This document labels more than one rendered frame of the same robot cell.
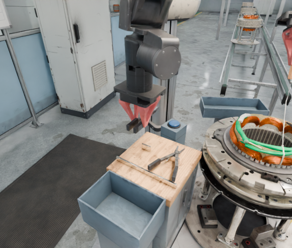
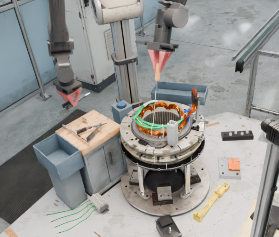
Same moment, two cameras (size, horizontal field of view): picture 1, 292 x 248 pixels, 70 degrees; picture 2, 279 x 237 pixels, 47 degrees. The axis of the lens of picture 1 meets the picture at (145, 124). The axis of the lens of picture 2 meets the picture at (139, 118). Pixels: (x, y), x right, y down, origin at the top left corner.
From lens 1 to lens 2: 0.82 m
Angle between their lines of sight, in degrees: 14
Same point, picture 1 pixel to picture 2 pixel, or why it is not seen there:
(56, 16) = not seen: outside the picture
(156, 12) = (63, 46)
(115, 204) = (59, 154)
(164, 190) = (81, 146)
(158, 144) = (95, 119)
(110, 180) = (57, 139)
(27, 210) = (27, 179)
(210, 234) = (133, 189)
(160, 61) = (60, 74)
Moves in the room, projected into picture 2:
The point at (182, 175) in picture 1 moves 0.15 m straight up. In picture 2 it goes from (98, 138) to (91, 106)
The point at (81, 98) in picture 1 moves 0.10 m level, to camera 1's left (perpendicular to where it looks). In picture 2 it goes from (91, 68) to (83, 68)
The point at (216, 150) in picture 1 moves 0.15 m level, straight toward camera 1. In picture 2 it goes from (125, 124) to (99, 146)
